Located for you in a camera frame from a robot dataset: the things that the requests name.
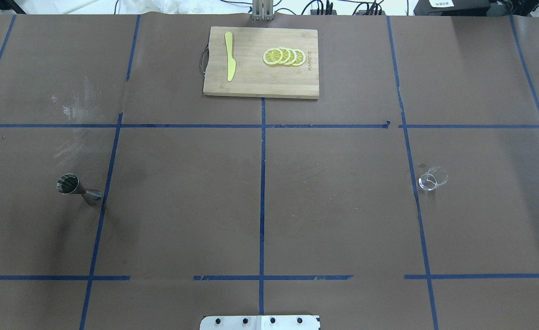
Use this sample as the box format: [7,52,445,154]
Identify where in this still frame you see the small glass measuring beaker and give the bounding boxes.
[417,166,448,192]

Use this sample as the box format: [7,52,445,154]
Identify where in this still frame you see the wooden cutting board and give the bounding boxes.
[203,26,320,99]

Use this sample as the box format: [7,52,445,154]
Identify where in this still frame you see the yellow plastic knife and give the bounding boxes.
[224,31,237,82]

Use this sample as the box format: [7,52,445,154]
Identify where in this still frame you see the lemon slices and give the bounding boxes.
[261,47,307,67]

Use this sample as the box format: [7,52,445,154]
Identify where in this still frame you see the black box with label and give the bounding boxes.
[413,0,491,17]

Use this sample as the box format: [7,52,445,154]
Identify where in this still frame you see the aluminium frame post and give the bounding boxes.
[251,0,275,22]

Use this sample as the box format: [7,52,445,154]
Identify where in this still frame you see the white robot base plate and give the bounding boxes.
[199,315,321,330]

